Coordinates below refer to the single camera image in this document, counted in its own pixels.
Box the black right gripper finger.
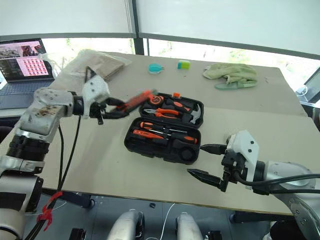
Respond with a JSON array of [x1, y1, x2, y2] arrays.
[[199, 143, 227, 156], [186, 168, 222, 189]]

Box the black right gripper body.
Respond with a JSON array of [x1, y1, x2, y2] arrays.
[[220, 149, 248, 193]]

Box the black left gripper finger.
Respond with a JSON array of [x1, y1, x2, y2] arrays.
[[103, 110, 130, 120], [105, 97, 126, 107]]

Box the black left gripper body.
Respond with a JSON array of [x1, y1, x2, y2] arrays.
[[88, 98, 110, 125]]

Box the orange handled tool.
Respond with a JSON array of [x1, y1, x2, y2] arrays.
[[123, 89, 160, 112]]

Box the black tool case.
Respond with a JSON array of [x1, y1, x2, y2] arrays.
[[123, 91, 205, 165]]

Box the orange black slim screwdriver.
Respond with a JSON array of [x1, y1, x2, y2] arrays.
[[138, 121, 187, 135]]

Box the brown paper sheet stack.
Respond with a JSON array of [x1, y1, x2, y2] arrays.
[[93, 56, 126, 81]]

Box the black orange tape measure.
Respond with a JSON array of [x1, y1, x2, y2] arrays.
[[149, 94, 165, 106]]

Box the clear plastic bag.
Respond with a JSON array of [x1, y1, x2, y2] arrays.
[[37, 49, 132, 82]]

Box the teal round case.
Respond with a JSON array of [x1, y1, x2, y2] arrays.
[[147, 63, 165, 75]]

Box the silver rounded shape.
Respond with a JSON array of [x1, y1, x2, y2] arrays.
[[107, 209, 146, 240], [174, 212, 203, 240]]

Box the pale green flat tray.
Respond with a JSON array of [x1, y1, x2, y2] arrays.
[[214, 81, 258, 91]]

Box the open grey laptop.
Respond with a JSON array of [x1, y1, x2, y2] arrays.
[[0, 37, 56, 111]]

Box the green blue small box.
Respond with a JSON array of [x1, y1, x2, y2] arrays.
[[177, 59, 191, 70]]

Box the light green towel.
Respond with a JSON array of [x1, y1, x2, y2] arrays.
[[202, 62, 258, 85]]

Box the white roller blind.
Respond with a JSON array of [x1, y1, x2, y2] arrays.
[[0, 0, 137, 38], [136, 0, 320, 60]]

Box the grey framed screen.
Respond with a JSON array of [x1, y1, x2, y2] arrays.
[[294, 73, 320, 103]]

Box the red tape strip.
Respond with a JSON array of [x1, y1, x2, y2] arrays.
[[36, 191, 62, 232]]

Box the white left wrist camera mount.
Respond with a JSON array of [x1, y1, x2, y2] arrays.
[[81, 74, 111, 120]]

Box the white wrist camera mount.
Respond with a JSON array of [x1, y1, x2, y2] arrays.
[[81, 74, 111, 120], [226, 129, 260, 181]]

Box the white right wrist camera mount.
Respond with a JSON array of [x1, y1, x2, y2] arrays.
[[226, 129, 260, 181]]

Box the black triangular frame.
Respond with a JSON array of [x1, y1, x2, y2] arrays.
[[84, 65, 100, 83]]

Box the black orange handled hammer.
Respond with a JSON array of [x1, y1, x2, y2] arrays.
[[166, 98, 203, 125]]

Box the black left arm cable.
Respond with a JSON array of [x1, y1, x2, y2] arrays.
[[24, 114, 82, 240]]

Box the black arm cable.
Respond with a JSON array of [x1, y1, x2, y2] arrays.
[[24, 114, 82, 240], [233, 172, 320, 196]]

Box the orange handled pliers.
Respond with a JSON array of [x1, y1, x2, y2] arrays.
[[142, 106, 187, 120]]

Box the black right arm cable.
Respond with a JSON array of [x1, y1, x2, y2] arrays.
[[233, 172, 320, 196]]

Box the dark table frame bar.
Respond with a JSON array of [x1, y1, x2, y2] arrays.
[[229, 211, 293, 225], [42, 188, 96, 210]]

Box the thin white cable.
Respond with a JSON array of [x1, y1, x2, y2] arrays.
[[159, 202, 177, 240]]

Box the dark window frame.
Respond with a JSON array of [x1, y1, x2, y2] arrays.
[[0, 0, 320, 61]]

